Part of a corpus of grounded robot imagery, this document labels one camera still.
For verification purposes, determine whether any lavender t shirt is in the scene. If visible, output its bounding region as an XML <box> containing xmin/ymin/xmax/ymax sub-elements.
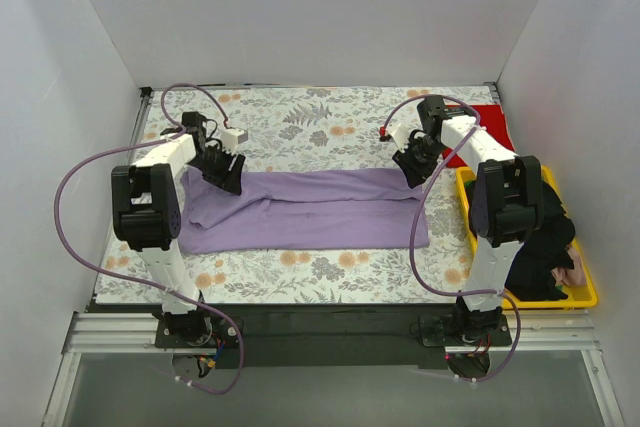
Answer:
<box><xmin>179</xmin><ymin>168</ymin><xmax>430</xmax><ymax>254</ymax></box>

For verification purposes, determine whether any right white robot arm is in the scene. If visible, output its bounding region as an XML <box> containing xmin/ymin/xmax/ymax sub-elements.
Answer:
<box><xmin>379</xmin><ymin>94</ymin><xmax>544</xmax><ymax>345</ymax></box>

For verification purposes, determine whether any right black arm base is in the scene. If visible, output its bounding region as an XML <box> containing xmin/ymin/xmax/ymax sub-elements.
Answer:
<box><xmin>417</xmin><ymin>307</ymin><xmax>512</xmax><ymax>347</ymax></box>

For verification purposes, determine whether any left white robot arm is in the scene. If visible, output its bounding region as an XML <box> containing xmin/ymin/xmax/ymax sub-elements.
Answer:
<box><xmin>111</xmin><ymin>111</ymin><xmax>248</xmax><ymax>347</ymax></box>

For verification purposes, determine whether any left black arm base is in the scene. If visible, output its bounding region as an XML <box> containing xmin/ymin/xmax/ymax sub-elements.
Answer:
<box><xmin>154</xmin><ymin>311</ymin><xmax>244</xmax><ymax>348</ymax></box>

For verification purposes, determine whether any folded red t shirt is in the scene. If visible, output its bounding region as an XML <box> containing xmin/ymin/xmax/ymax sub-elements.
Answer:
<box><xmin>442</xmin><ymin>104</ymin><xmax>515</xmax><ymax>168</ymax></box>

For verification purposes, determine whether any floral patterned table mat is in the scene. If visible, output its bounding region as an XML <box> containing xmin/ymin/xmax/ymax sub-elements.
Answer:
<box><xmin>92</xmin><ymin>85</ymin><xmax>506</xmax><ymax>305</ymax></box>

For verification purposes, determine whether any black clothes pile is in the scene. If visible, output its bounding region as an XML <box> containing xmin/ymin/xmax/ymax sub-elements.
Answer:
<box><xmin>504</xmin><ymin>181</ymin><xmax>576</xmax><ymax>302</ymax></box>

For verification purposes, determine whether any pink garment in tray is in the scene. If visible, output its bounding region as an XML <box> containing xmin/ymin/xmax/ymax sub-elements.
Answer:
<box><xmin>551</xmin><ymin>246</ymin><xmax>587</xmax><ymax>287</ymax></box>

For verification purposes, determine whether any yellow plastic tray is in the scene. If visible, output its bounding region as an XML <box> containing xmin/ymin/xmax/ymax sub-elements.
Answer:
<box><xmin>455</xmin><ymin>167</ymin><xmax>598</xmax><ymax>310</ymax></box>

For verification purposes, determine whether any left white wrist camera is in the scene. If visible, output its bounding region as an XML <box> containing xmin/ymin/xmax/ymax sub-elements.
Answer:
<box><xmin>219</xmin><ymin>127</ymin><xmax>248</xmax><ymax>155</ymax></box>

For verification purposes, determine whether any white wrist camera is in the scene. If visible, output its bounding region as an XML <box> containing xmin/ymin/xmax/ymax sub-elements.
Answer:
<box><xmin>379</xmin><ymin>123</ymin><xmax>411</xmax><ymax>152</ymax></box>
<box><xmin>219</xmin><ymin>127</ymin><xmax>248</xmax><ymax>155</ymax></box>

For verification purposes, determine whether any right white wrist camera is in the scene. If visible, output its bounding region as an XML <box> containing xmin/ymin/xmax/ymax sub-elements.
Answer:
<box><xmin>379</xmin><ymin>123</ymin><xmax>411</xmax><ymax>152</ymax></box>

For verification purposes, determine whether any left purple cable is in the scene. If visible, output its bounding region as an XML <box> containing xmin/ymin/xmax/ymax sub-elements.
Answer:
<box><xmin>53</xmin><ymin>83</ymin><xmax>246</xmax><ymax>394</ymax></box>

